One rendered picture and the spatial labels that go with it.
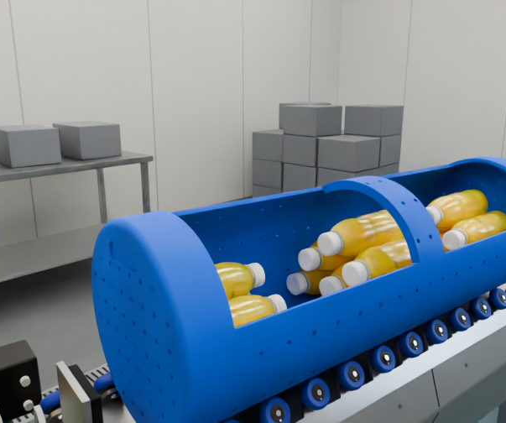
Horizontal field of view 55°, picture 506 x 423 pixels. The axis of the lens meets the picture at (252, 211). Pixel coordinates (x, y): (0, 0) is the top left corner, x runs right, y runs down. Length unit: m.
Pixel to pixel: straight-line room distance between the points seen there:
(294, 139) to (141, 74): 1.47
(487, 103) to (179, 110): 3.23
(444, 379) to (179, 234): 0.60
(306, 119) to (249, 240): 3.56
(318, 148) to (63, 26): 2.26
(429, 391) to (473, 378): 0.14
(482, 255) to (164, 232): 0.57
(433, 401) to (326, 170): 3.49
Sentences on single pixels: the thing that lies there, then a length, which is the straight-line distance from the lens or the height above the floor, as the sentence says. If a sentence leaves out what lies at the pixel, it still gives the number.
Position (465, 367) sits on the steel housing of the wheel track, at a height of 0.88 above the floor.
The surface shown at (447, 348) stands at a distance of 0.99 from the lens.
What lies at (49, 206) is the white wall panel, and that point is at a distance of 4.18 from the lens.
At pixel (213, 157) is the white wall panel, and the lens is 5.07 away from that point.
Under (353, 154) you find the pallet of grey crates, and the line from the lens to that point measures 4.14.
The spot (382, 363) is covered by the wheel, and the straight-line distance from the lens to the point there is 0.83.
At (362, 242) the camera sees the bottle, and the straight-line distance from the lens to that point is 0.83.
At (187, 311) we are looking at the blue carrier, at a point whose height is 1.16.
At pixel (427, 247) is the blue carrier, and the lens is 0.80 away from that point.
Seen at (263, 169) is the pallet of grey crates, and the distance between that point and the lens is 4.79.
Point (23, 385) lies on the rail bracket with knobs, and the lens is 0.81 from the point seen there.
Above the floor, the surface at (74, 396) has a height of 1.04.
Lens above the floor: 1.39
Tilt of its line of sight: 15 degrees down
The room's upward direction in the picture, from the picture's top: straight up
